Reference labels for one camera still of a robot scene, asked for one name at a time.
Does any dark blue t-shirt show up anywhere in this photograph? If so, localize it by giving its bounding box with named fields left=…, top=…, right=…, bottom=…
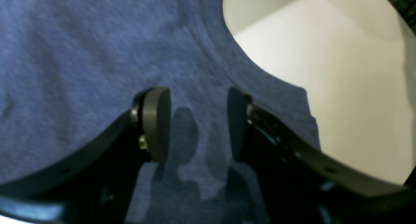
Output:
left=0, top=0, right=320, bottom=224

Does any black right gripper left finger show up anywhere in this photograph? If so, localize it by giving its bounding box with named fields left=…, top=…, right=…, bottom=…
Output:
left=1, top=87, right=171, bottom=224

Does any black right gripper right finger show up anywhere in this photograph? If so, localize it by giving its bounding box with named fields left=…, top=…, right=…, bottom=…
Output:
left=227, top=87, right=415, bottom=224

